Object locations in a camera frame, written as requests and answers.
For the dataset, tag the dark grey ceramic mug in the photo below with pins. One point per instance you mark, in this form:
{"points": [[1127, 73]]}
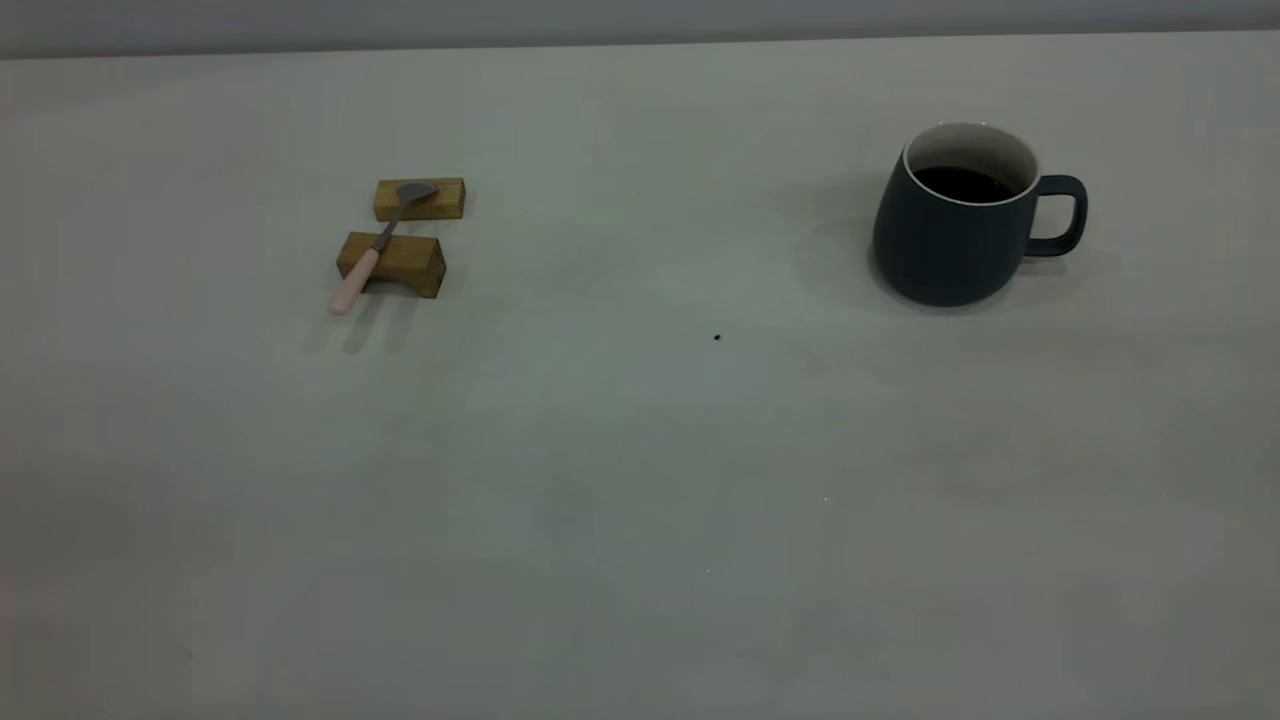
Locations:
{"points": [[945, 245]]}

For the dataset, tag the flat rectangular wooden block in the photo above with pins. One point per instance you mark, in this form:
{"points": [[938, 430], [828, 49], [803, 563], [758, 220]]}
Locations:
{"points": [[446, 203]]}

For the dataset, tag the arched wooden block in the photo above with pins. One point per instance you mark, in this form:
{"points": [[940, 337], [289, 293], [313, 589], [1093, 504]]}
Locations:
{"points": [[410, 262]]}

